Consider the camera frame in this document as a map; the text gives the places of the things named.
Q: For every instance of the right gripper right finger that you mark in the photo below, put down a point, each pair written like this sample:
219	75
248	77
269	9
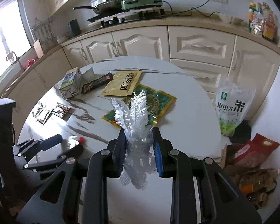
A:
221	201

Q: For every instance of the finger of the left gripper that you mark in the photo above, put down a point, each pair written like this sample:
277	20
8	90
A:
32	147
74	152

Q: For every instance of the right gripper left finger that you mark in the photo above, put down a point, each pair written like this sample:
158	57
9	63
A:
57	200

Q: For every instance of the red white small sachet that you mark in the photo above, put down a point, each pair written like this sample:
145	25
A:
73	141

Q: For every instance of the red checkered sachet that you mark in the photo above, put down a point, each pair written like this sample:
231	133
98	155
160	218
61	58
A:
42	112
60	110

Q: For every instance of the milk carton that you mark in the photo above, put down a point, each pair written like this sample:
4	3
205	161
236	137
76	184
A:
71	83

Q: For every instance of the black snack wrapper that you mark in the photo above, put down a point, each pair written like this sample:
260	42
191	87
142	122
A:
103	80

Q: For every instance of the clear plastic wrap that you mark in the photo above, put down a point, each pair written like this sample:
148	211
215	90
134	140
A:
138	158

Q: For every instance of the yellow soup packet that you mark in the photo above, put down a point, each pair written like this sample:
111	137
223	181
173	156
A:
123	83

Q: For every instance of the green gold food bag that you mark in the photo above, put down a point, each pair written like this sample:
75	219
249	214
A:
157	101

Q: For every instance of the kitchen window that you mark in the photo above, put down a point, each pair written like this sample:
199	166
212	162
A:
13	36

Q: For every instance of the lower kitchen cabinets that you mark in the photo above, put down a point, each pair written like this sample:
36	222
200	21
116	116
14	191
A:
209	52

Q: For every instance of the cooking oil bottle floor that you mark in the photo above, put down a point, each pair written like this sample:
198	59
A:
257	185

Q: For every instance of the round white marble table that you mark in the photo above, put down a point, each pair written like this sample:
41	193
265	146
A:
190	123

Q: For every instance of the red food bag floor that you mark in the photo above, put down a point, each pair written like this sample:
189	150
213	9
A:
250	155

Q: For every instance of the red dish rack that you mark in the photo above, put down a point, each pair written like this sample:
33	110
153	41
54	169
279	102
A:
29	63

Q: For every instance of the sink faucet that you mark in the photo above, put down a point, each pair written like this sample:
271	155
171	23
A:
13	59

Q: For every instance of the wooden cutting board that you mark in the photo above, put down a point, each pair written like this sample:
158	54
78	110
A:
38	48

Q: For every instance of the white rice bag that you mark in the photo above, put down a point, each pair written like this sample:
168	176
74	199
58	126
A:
232	104

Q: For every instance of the stacked white dishes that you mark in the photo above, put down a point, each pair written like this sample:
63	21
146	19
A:
61	39

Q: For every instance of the hanging utensil rack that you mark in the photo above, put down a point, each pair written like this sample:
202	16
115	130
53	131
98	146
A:
42	31

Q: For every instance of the black kettle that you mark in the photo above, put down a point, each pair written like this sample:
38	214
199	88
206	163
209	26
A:
74	28

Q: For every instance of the black gas stove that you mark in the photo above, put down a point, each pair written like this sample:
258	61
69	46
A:
130	16

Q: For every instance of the black wok with lid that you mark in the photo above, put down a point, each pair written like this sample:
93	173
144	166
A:
107	7

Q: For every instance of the condiment bottles group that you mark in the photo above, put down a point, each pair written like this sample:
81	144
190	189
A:
262	21

